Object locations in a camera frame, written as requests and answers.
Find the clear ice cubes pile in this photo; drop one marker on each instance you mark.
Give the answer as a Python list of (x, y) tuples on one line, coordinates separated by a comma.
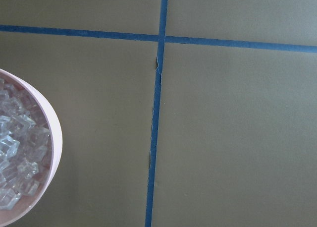
[(25, 145)]

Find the pink bowl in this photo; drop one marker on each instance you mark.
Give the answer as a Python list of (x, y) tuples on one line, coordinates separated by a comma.
[(25, 204)]

